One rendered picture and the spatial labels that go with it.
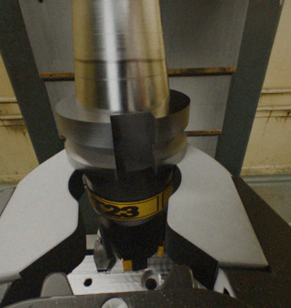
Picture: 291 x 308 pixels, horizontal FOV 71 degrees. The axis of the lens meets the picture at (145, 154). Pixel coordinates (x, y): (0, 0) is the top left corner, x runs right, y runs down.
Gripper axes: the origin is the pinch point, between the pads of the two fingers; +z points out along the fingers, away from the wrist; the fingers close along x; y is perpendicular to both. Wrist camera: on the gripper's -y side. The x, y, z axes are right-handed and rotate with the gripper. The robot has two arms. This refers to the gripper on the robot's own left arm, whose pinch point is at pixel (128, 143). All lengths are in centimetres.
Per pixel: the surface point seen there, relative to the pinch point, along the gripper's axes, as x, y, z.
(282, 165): 79, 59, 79
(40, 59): -21.5, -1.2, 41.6
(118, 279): -3.7, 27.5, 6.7
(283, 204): 70, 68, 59
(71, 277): -11.3, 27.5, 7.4
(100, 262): -6.7, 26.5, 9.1
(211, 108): 20.4, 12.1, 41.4
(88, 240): -12.6, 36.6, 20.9
